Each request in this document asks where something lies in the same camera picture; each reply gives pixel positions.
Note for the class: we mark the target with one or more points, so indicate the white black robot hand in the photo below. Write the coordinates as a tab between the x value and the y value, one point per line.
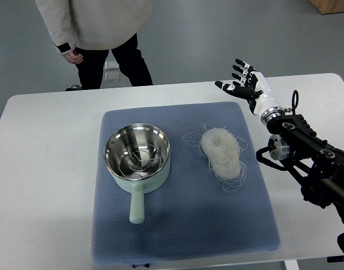
250	85

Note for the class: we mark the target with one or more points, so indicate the white vermicelli bundle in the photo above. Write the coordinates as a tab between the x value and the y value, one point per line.
223	151

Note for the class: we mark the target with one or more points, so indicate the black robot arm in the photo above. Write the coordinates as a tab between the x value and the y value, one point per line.
316	165

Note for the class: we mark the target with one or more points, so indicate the mint green steel pot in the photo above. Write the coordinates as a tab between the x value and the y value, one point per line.
140	134

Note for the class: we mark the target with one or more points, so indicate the wooden box corner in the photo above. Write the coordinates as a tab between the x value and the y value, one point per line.
326	7

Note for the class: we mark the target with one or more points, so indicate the blue quilted mat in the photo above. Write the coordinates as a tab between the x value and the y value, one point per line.
190	215

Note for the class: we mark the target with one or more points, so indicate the clear packet on floor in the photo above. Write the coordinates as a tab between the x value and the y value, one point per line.
111	64
112	76

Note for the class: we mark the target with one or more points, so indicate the standing person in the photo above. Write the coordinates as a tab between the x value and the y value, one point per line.
85	32

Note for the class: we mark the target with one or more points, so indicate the wire steaming rack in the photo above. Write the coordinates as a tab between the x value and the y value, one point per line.
139	161

